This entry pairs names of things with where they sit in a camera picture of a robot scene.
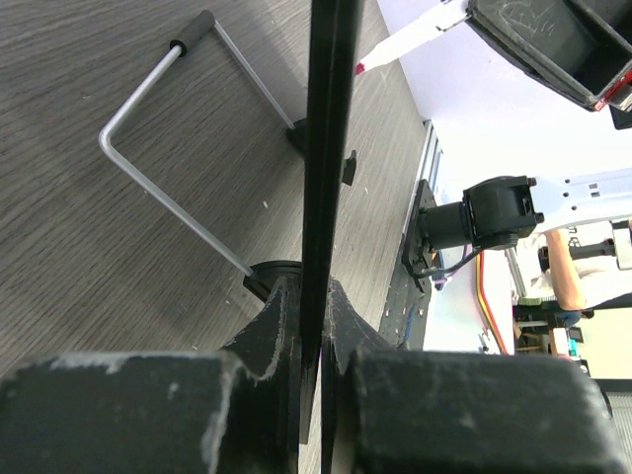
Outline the white whiteboard black frame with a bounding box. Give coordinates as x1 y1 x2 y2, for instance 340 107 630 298
299 1 364 473

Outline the person in background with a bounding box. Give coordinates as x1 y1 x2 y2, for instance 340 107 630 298
515 221 631 328

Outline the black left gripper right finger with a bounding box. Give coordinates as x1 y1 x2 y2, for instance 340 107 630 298
321 281 629 473

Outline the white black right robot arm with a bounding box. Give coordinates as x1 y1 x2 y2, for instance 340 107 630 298
414 1 631 252

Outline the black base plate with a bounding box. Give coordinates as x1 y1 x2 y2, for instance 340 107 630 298
378 179 435 350

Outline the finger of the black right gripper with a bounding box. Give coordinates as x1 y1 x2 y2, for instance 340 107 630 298
467 0 631 112

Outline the metal wire whiteboard stand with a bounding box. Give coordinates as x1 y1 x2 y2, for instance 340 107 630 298
97 9 301 301

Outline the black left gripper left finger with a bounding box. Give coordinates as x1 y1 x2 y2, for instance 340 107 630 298
1 277 301 473

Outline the pink capped white marker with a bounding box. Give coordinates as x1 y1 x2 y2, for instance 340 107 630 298
355 1 469 76

